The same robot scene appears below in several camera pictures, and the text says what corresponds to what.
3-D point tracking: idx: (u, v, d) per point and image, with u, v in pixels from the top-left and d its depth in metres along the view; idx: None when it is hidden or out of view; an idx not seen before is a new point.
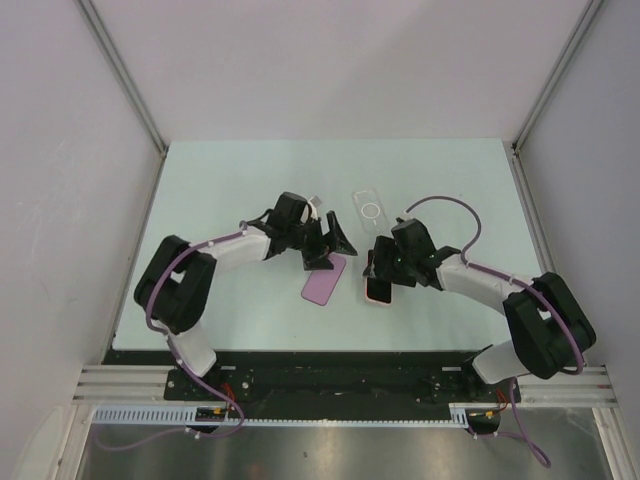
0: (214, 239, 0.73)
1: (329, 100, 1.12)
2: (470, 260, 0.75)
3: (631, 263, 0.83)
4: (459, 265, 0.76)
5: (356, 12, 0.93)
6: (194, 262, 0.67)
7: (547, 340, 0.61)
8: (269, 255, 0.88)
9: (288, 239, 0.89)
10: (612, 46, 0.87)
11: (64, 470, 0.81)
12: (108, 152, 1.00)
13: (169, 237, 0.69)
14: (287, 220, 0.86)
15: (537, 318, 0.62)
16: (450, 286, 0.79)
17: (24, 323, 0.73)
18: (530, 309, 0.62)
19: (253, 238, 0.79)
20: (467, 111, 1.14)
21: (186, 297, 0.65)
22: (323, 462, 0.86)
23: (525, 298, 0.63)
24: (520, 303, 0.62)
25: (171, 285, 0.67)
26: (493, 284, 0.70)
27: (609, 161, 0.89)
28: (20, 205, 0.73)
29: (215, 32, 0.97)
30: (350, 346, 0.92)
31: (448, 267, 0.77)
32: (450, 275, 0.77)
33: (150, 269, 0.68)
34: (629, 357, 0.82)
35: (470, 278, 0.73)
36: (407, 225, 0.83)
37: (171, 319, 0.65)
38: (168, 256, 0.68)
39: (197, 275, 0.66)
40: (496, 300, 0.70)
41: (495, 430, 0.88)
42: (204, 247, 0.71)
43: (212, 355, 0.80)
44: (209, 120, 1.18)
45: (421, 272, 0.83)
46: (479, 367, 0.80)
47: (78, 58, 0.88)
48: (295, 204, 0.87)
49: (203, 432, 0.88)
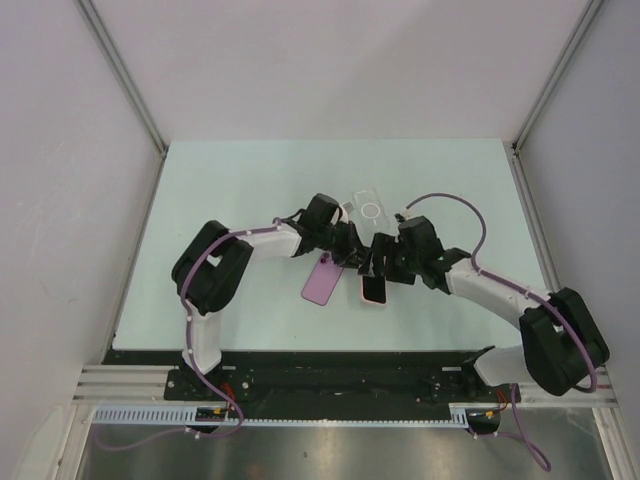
0: (251, 229, 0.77)
1: (329, 101, 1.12)
2: (481, 266, 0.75)
3: (631, 263, 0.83)
4: (469, 272, 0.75)
5: (356, 12, 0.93)
6: (232, 247, 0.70)
7: (561, 358, 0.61)
8: (296, 254, 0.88)
9: (316, 240, 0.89)
10: (613, 48, 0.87)
11: (64, 470, 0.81)
12: (108, 152, 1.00)
13: (212, 222, 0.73)
14: (319, 219, 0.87)
15: (553, 336, 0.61)
16: (457, 292, 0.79)
17: (24, 323, 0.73)
18: (547, 326, 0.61)
19: (287, 234, 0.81)
20: (466, 111, 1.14)
21: (221, 279, 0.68)
22: (323, 462, 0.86)
23: (541, 315, 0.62)
24: (536, 320, 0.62)
25: (208, 267, 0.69)
26: (509, 299, 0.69)
27: (610, 161, 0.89)
28: (20, 205, 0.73)
29: (215, 32, 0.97)
30: (348, 347, 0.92)
31: (457, 273, 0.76)
32: (459, 281, 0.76)
33: (189, 248, 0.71)
34: (629, 357, 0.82)
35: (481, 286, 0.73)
36: (415, 224, 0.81)
37: (205, 298, 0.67)
38: (209, 239, 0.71)
39: (233, 260, 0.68)
40: (508, 311, 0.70)
41: (495, 430, 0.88)
42: (241, 235, 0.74)
43: (218, 354, 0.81)
44: (209, 120, 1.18)
45: (428, 274, 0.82)
46: (480, 369, 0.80)
47: (79, 58, 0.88)
48: (328, 204, 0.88)
49: (203, 432, 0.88)
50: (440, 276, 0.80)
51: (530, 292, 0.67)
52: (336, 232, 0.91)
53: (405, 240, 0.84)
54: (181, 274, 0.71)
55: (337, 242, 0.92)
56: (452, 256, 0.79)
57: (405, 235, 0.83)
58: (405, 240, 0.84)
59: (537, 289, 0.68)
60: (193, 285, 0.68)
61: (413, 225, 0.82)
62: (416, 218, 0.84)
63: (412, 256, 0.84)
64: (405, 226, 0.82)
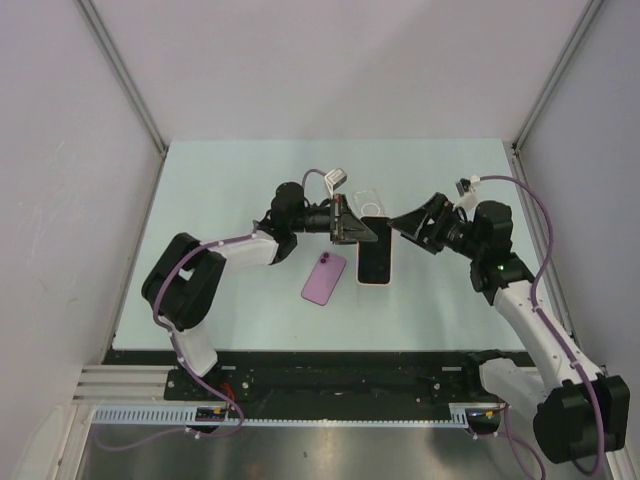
0: (224, 239, 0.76)
1: (329, 101, 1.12)
2: (540, 303, 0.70)
3: (631, 264, 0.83)
4: (524, 302, 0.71)
5: (355, 12, 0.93)
6: (204, 260, 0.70)
7: (576, 440, 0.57)
8: (276, 261, 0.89)
9: (294, 230, 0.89)
10: (612, 48, 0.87)
11: (64, 471, 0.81)
12: (108, 152, 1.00)
13: (181, 234, 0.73)
14: (277, 209, 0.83)
15: (581, 420, 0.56)
16: (499, 309, 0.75)
17: (24, 323, 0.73)
18: (580, 408, 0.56)
19: (263, 242, 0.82)
20: (466, 111, 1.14)
21: (193, 294, 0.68)
22: (322, 462, 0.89)
23: (577, 394, 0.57)
24: (572, 399, 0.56)
25: (179, 282, 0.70)
26: (553, 359, 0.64)
27: (610, 162, 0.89)
28: (20, 205, 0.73)
29: (215, 33, 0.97)
30: (355, 346, 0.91)
31: (511, 296, 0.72)
32: (508, 304, 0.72)
33: (159, 264, 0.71)
34: (627, 358, 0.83)
35: (533, 329, 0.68)
36: (500, 219, 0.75)
37: (178, 315, 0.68)
38: (180, 252, 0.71)
39: (205, 274, 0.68)
40: (544, 362, 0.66)
41: (495, 430, 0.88)
42: (215, 246, 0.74)
43: (213, 356, 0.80)
44: (209, 121, 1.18)
45: (479, 275, 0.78)
46: (482, 374, 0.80)
47: (79, 59, 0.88)
48: (288, 194, 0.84)
49: (203, 432, 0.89)
50: (491, 285, 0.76)
51: (578, 364, 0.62)
52: (313, 215, 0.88)
53: (479, 223, 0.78)
54: (152, 290, 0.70)
55: (315, 223, 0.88)
56: (513, 269, 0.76)
57: (483, 219, 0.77)
58: (479, 221, 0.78)
59: (586, 367, 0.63)
60: (165, 301, 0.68)
61: (500, 217, 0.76)
62: (503, 207, 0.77)
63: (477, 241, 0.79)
64: (490, 217, 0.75)
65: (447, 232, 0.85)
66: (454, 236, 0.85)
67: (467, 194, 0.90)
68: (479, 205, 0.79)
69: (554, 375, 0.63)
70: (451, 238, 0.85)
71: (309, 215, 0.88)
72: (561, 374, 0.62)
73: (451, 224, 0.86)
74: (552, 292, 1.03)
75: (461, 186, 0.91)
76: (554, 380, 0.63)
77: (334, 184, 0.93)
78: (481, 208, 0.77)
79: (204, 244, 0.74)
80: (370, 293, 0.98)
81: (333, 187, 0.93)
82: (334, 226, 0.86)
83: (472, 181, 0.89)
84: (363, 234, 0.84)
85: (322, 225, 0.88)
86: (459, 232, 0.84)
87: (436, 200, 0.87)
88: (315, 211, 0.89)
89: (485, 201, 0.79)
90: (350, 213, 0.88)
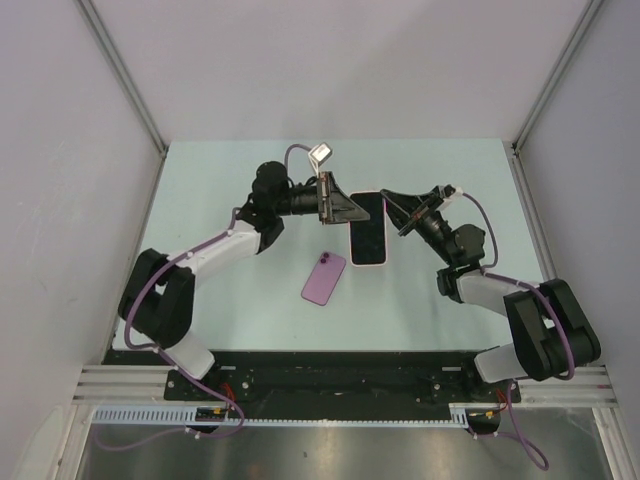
0: (193, 249, 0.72)
1: (329, 101, 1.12)
2: (488, 271, 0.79)
3: (631, 264, 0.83)
4: (476, 275, 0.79)
5: (355, 13, 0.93)
6: (173, 276, 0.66)
7: (543, 341, 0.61)
8: (263, 248, 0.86)
9: (279, 212, 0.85)
10: (612, 49, 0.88)
11: (64, 471, 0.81)
12: (108, 151, 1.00)
13: (147, 252, 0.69)
14: (259, 192, 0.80)
15: (537, 318, 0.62)
16: (464, 296, 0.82)
17: (24, 324, 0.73)
18: (531, 306, 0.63)
19: (240, 237, 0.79)
20: (467, 111, 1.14)
21: (167, 314, 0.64)
22: (323, 462, 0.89)
23: (527, 297, 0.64)
24: (522, 302, 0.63)
25: (153, 301, 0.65)
26: (502, 289, 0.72)
27: (610, 162, 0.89)
28: (20, 205, 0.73)
29: (215, 32, 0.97)
30: (360, 347, 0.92)
31: (467, 277, 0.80)
32: (467, 284, 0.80)
33: (128, 286, 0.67)
34: (627, 358, 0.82)
35: (484, 284, 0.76)
36: (475, 251, 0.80)
37: (158, 335, 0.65)
38: (148, 271, 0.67)
39: (175, 291, 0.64)
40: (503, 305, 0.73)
41: (495, 430, 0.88)
42: (183, 259, 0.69)
43: (209, 359, 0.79)
44: (209, 121, 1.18)
45: (444, 280, 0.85)
46: (479, 364, 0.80)
47: (79, 58, 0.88)
48: (270, 176, 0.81)
49: (203, 432, 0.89)
50: (453, 291, 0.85)
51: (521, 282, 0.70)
52: (299, 196, 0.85)
53: (451, 244, 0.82)
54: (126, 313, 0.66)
55: (301, 203, 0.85)
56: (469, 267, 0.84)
57: (458, 247, 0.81)
58: (452, 242, 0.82)
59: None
60: (141, 323, 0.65)
61: (473, 245, 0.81)
62: (477, 232, 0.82)
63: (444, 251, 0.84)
64: (467, 249, 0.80)
65: (430, 223, 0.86)
66: (433, 231, 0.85)
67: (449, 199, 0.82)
68: (457, 230, 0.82)
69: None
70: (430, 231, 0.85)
71: (295, 197, 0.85)
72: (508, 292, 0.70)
73: (434, 216, 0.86)
74: None
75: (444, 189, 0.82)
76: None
77: (318, 160, 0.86)
78: (460, 236, 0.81)
79: (171, 259, 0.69)
80: (370, 293, 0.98)
81: (316, 164, 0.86)
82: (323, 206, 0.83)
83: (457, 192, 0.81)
84: (353, 213, 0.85)
85: (309, 206, 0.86)
86: (440, 227, 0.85)
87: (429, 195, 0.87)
88: (300, 191, 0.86)
89: (463, 225, 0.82)
90: (338, 191, 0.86)
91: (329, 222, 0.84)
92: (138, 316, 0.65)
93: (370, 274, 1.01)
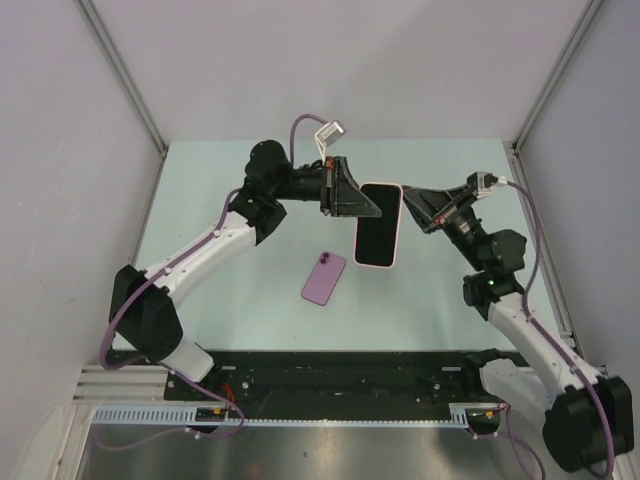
0: (171, 262, 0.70)
1: (329, 101, 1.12)
2: (532, 313, 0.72)
3: (631, 264, 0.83)
4: (518, 313, 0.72)
5: (355, 12, 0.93)
6: (150, 298, 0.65)
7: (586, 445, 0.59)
8: (261, 238, 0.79)
9: (278, 195, 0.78)
10: (611, 50, 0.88)
11: (64, 470, 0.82)
12: (108, 152, 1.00)
13: (125, 269, 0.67)
14: (254, 178, 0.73)
15: (587, 424, 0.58)
16: (495, 323, 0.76)
17: (24, 324, 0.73)
18: (585, 412, 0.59)
19: (227, 239, 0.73)
20: (467, 111, 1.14)
21: (149, 336, 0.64)
22: (323, 462, 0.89)
23: (581, 400, 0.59)
24: (572, 402, 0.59)
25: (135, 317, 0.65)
26: (552, 364, 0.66)
27: (610, 163, 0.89)
28: (20, 205, 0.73)
29: (215, 32, 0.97)
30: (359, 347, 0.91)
31: (504, 309, 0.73)
32: (502, 317, 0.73)
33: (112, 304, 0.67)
34: (628, 358, 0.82)
35: (525, 334, 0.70)
36: (512, 264, 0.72)
37: (147, 350, 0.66)
38: (125, 291, 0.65)
39: (152, 314, 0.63)
40: (545, 374, 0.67)
41: (495, 430, 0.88)
42: (161, 277, 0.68)
43: (209, 361, 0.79)
44: (208, 121, 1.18)
45: (471, 288, 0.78)
46: (482, 375, 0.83)
47: (78, 57, 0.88)
48: (259, 159, 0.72)
49: (203, 432, 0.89)
50: (484, 300, 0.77)
51: (578, 369, 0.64)
52: (302, 181, 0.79)
53: (486, 251, 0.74)
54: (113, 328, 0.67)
55: (304, 188, 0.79)
56: (503, 281, 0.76)
57: (494, 257, 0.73)
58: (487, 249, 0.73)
59: (585, 370, 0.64)
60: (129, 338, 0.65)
61: (509, 250, 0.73)
62: (517, 241, 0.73)
63: (478, 256, 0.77)
64: (504, 260, 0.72)
65: (459, 224, 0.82)
66: (463, 233, 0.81)
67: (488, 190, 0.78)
68: (494, 237, 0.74)
69: (556, 384, 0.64)
70: (460, 233, 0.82)
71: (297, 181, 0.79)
72: (563, 381, 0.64)
73: (464, 218, 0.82)
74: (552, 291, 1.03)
75: (482, 179, 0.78)
76: (557, 389, 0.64)
77: (325, 142, 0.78)
78: (496, 245, 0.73)
79: (149, 277, 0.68)
80: (370, 293, 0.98)
81: (324, 146, 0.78)
82: (328, 197, 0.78)
83: (498, 182, 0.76)
84: (360, 208, 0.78)
85: (313, 193, 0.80)
86: (471, 230, 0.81)
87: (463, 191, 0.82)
88: (303, 174, 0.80)
89: (500, 231, 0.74)
90: (346, 179, 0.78)
91: (330, 213, 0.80)
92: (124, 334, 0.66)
93: (371, 274, 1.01)
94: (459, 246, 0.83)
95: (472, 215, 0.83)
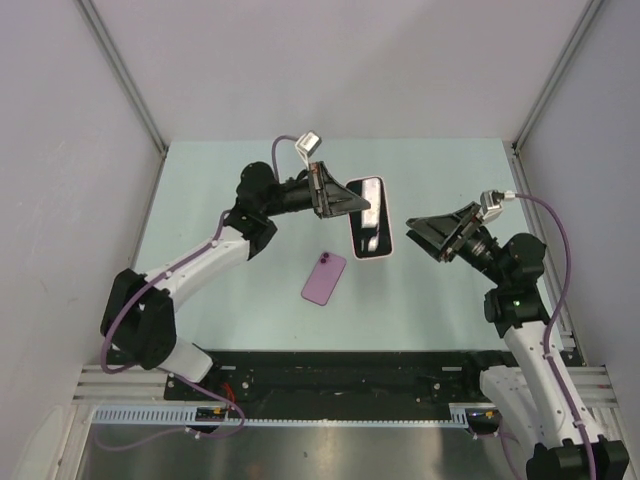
0: (172, 267, 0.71)
1: (329, 102, 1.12)
2: (551, 351, 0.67)
3: (632, 265, 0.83)
4: (536, 346, 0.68)
5: (355, 13, 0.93)
6: (151, 299, 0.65)
7: None
8: (254, 252, 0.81)
9: (268, 213, 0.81)
10: (611, 50, 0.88)
11: (64, 470, 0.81)
12: (108, 152, 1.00)
13: (124, 272, 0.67)
14: (245, 198, 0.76)
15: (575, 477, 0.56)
16: (508, 346, 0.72)
17: (24, 324, 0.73)
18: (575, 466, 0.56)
19: (225, 247, 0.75)
20: (467, 111, 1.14)
21: (147, 337, 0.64)
22: (323, 462, 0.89)
23: (574, 454, 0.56)
24: (564, 453, 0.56)
25: (132, 321, 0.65)
26: (556, 412, 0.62)
27: (610, 164, 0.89)
28: (20, 205, 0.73)
29: (215, 32, 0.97)
30: (360, 347, 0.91)
31: (522, 338, 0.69)
32: (518, 345, 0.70)
33: (107, 309, 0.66)
34: (628, 358, 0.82)
35: (536, 370, 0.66)
36: (533, 267, 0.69)
37: (142, 355, 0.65)
38: (124, 293, 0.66)
39: (152, 314, 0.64)
40: (545, 416, 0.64)
41: (495, 430, 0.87)
42: (161, 280, 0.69)
43: (207, 362, 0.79)
44: (208, 121, 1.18)
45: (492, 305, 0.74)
46: (482, 378, 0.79)
47: (79, 58, 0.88)
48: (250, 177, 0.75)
49: (203, 432, 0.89)
50: (504, 318, 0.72)
51: (582, 424, 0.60)
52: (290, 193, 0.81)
53: (506, 256, 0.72)
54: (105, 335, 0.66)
55: (294, 200, 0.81)
56: (528, 303, 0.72)
57: (512, 258, 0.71)
58: (506, 254, 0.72)
59: (590, 427, 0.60)
60: (125, 341, 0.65)
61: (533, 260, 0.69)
62: (539, 246, 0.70)
63: (498, 267, 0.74)
64: (521, 259, 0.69)
65: (472, 245, 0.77)
66: (479, 254, 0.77)
67: (497, 206, 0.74)
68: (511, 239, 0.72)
69: (554, 431, 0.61)
70: (475, 254, 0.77)
71: (287, 194, 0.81)
72: (562, 432, 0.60)
73: (476, 237, 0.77)
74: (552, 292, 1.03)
75: (490, 196, 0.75)
76: (554, 437, 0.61)
77: (306, 149, 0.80)
78: (513, 243, 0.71)
79: (149, 280, 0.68)
80: (370, 293, 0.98)
81: (306, 154, 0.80)
82: (319, 199, 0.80)
83: (506, 196, 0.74)
84: (351, 203, 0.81)
85: (303, 201, 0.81)
86: (486, 249, 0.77)
87: (470, 209, 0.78)
88: (291, 186, 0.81)
89: (519, 234, 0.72)
90: (331, 180, 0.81)
91: (326, 215, 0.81)
92: (118, 338, 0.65)
93: (371, 274, 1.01)
94: (477, 267, 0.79)
95: (486, 233, 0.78)
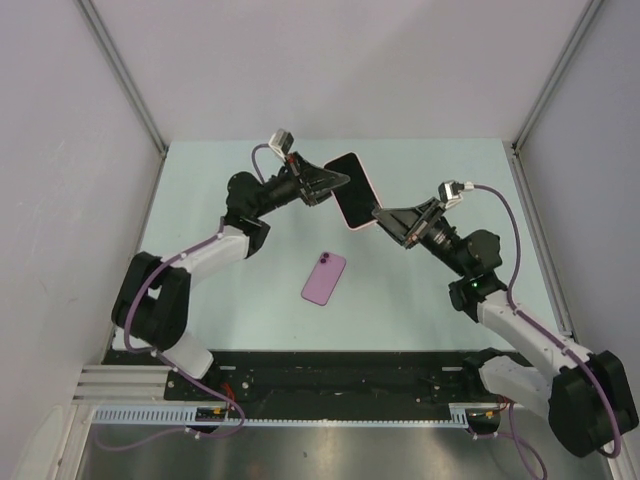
0: (186, 250, 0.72)
1: (329, 102, 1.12)
2: (519, 306, 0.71)
3: (631, 264, 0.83)
4: (504, 307, 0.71)
5: (356, 13, 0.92)
6: (168, 278, 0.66)
7: (590, 421, 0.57)
8: (252, 252, 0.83)
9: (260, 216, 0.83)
10: (610, 49, 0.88)
11: (64, 470, 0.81)
12: (108, 151, 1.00)
13: (139, 255, 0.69)
14: (235, 205, 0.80)
15: (587, 400, 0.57)
16: (486, 325, 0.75)
17: (23, 324, 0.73)
18: (582, 388, 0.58)
19: (230, 239, 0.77)
20: (467, 110, 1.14)
21: (165, 317, 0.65)
22: (323, 462, 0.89)
23: (577, 377, 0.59)
24: (569, 381, 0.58)
25: (148, 304, 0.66)
26: (544, 351, 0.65)
27: (610, 162, 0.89)
28: (20, 205, 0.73)
29: (215, 32, 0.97)
30: (360, 347, 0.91)
31: (491, 306, 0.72)
32: (492, 316, 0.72)
33: (121, 291, 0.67)
34: (628, 358, 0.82)
35: (513, 326, 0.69)
36: (488, 258, 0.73)
37: (157, 337, 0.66)
38: (141, 275, 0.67)
39: (170, 291, 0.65)
40: (538, 361, 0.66)
41: (495, 430, 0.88)
42: (177, 261, 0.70)
43: (208, 356, 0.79)
44: (208, 120, 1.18)
45: (458, 293, 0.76)
46: (484, 375, 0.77)
47: (78, 56, 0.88)
48: (238, 186, 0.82)
49: (203, 432, 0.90)
50: (471, 303, 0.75)
51: (568, 349, 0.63)
52: (276, 189, 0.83)
53: (464, 252, 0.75)
54: (121, 318, 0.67)
55: (280, 195, 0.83)
56: (488, 282, 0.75)
57: (471, 253, 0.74)
58: (465, 250, 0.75)
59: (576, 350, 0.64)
60: (141, 322, 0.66)
61: (490, 253, 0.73)
62: (493, 239, 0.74)
63: (457, 261, 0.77)
64: (482, 257, 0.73)
65: (433, 236, 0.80)
66: (439, 244, 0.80)
67: (457, 197, 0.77)
68: (469, 237, 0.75)
69: (549, 367, 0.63)
70: (436, 243, 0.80)
71: (273, 190, 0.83)
72: (556, 363, 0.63)
73: (439, 227, 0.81)
74: (552, 292, 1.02)
75: (450, 187, 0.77)
76: (551, 372, 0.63)
77: (280, 147, 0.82)
78: (472, 243, 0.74)
79: (165, 260, 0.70)
80: (370, 292, 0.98)
81: (281, 150, 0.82)
82: (306, 188, 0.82)
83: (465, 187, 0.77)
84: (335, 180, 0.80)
85: (289, 193, 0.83)
86: (446, 238, 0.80)
87: (431, 203, 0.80)
88: (276, 184, 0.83)
89: (477, 231, 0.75)
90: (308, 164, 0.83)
91: (313, 200, 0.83)
92: (136, 318, 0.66)
93: (371, 275, 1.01)
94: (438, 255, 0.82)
95: (446, 222, 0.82)
